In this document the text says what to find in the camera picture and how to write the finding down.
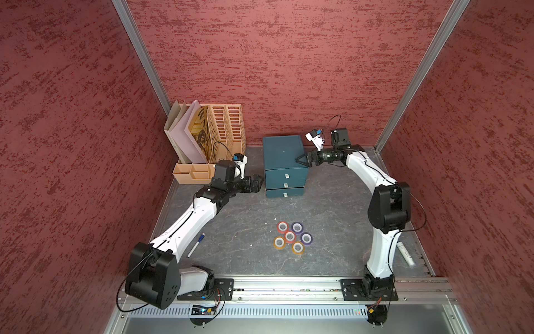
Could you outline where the beige folder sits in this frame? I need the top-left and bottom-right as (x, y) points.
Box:
(164, 101), (191, 164)

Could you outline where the pink folder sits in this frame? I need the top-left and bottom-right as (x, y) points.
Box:
(170, 100), (208, 164)

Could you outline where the yellow patterned book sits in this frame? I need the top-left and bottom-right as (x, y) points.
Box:
(189, 106), (212, 162)

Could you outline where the aluminium front rail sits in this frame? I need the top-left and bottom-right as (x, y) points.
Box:
(120, 275), (458, 306)

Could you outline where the blue white marker pen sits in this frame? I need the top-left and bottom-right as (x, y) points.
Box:
(186, 232), (205, 258)

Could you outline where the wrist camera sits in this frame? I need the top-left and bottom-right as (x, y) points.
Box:
(305, 129), (325, 151)
(232, 153), (248, 179)

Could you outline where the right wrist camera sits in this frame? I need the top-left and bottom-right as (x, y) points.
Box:
(305, 129), (325, 151)

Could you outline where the teal drawer cabinet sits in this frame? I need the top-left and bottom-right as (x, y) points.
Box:
(263, 135), (309, 198)

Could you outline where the purple tape roll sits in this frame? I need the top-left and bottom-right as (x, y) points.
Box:
(300, 232), (313, 246)
(291, 222), (303, 235)

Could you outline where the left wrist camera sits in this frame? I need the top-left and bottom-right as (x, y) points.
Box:
(232, 153), (248, 179)

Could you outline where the orange tape roll lower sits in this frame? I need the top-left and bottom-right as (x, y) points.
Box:
(291, 242), (305, 255)

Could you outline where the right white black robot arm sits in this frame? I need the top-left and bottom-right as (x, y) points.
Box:
(296, 128), (411, 299)

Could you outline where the beige plastic file organizer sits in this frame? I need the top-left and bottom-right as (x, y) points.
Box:
(172, 104), (246, 185)

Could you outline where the white marker right side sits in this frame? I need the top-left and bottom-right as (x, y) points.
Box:
(396, 242), (416, 268)

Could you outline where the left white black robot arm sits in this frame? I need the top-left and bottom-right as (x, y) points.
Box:
(123, 154), (263, 310)

